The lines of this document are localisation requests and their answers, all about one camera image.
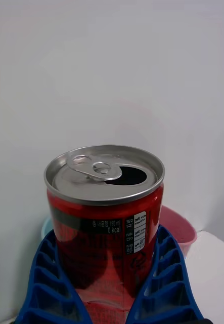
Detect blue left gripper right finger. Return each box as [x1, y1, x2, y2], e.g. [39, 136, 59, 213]
[126, 224, 205, 324]

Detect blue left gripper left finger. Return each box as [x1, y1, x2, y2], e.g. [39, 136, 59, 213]
[14, 229, 94, 324]

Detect red drink can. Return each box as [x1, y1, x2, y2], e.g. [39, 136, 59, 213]
[43, 144, 166, 324]

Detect pink plastic bin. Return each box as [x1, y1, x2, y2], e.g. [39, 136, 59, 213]
[160, 205, 198, 259]

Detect pale blue plastic bin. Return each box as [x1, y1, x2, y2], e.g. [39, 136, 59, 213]
[41, 216, 54, 240]

